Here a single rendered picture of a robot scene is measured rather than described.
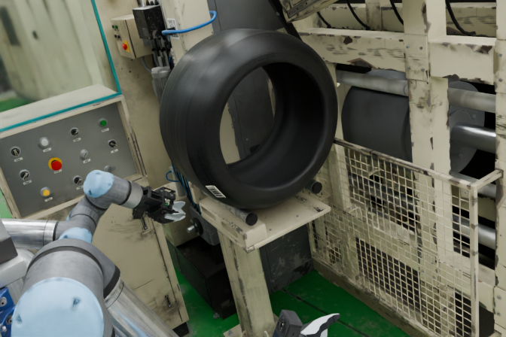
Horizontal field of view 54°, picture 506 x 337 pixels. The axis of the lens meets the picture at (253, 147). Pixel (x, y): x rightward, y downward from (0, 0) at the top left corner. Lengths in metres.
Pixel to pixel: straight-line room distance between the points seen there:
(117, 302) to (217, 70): 0.79
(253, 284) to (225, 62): 1.15
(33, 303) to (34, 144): 1.42
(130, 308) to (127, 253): 1.39
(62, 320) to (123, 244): 1.57
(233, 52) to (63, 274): 0.92
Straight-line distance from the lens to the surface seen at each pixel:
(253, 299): 2.33
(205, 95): 1.45
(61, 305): 0.72
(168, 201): 1.52
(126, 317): 0.93
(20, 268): 1.10
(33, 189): 2.16
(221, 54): 1.49
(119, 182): 1.42
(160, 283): 2.45
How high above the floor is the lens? 1.73
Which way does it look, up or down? 22 degrees down
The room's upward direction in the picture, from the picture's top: 11 degrees counter-clockwise
